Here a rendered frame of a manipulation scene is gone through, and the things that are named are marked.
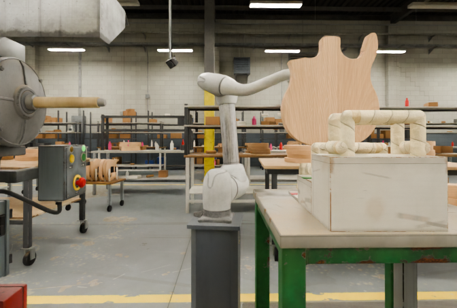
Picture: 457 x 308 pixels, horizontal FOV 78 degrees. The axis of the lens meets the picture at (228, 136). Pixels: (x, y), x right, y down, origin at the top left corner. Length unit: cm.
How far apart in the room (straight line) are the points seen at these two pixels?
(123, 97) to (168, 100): 190
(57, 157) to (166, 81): 1124
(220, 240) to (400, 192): 100
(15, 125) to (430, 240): 109
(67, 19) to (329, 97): 83
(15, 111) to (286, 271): 83
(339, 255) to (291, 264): 11
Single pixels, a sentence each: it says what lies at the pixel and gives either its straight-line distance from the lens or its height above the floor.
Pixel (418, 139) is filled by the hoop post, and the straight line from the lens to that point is 80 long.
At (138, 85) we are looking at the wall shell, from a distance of 1255.
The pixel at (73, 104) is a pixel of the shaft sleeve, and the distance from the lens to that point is 93.
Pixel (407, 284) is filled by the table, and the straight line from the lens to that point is 132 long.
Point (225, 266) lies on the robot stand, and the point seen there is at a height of 49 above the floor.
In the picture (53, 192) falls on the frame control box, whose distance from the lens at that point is 120.
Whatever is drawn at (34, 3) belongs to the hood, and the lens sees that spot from 87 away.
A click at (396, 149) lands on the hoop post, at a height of 112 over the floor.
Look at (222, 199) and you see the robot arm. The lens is 154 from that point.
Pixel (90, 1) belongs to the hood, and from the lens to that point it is 82.
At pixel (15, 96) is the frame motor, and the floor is 126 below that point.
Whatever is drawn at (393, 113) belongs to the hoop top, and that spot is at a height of 120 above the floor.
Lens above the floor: 114
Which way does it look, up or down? 1 degrees up
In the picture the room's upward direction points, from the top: straight up
